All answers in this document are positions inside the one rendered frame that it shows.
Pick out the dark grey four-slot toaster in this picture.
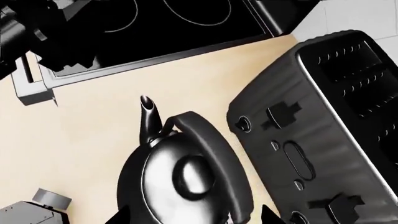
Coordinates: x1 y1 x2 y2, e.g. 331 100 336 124
226 29 398 224

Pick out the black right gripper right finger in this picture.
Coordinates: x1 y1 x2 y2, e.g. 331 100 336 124
260 203 283 224

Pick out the black glass stove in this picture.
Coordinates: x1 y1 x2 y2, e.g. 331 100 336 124
11 0 321 107

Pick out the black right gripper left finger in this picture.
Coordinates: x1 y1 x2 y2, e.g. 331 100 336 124
104 205 139 224

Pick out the shiny dark metal kettle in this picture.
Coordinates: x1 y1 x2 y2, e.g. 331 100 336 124
116 95 254 224

